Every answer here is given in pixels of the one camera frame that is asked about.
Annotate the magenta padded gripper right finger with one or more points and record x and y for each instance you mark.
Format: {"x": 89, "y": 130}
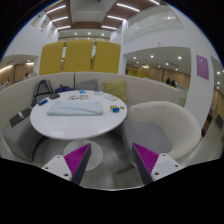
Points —
{"x": 153, "y": 166}

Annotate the grey cushion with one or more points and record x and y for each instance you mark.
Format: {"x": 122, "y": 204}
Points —
{"x": 87, "y": 85}

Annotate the curved white sofa bench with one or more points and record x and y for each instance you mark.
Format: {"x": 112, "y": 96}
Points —
{"x": 18, "y": 138}

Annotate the yellow acoustic panel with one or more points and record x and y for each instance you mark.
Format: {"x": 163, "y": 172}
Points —
{"x": 78, "y": 55}
{"x": 50, "y": 61}
{"x": 106, "y": 58}

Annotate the round white table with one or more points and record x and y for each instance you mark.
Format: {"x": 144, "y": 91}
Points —
{"x": 79, "y": 130}

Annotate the left yellow acoustic panel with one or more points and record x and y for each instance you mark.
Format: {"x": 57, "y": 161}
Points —
{"x": 50, "y": 61}

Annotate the middle yellow acoustic panel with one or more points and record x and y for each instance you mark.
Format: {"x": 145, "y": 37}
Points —
{"x": 78, "y": 55}

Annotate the yellow-green cushion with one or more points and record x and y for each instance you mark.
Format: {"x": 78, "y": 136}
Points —
{"x": 116, "y": 88}

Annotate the pink wall poster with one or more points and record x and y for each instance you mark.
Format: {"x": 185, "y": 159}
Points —
{"x": 202, "y": 67}

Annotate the blue yellow small toy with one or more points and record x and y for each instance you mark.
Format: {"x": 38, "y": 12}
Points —
{"x": 114, "y": 108}

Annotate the black backpack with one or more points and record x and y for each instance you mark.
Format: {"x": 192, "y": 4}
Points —
{"x": 42, "y": 89}

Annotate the light blue folded towel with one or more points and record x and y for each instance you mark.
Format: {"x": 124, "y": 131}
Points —
{"x": 75, "y": 109}

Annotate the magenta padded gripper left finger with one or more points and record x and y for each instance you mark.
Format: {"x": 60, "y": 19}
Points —
{"x": 72, "y": 166}

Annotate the right yellow acoustic panel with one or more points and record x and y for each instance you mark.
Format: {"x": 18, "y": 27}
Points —
{"x": 106, "y": 58}

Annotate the black phone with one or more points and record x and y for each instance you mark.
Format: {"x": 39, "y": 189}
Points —
{"x": 54, "y": 96}

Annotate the white armchair grey seat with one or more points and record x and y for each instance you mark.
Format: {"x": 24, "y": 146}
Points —
{"x": 162, "y": 127}

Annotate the dark blue bag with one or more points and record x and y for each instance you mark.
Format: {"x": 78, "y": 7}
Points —
{"x": 62, "y": 88}

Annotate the blue small box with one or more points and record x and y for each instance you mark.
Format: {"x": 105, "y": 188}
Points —
{"x": 42, "y": 102}

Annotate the colourful card sheet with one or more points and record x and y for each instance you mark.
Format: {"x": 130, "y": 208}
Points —
{"x": 78, "y": 97}

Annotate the white plastic packet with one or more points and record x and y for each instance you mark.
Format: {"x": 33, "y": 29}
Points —
{"x": 110, "y": 97}

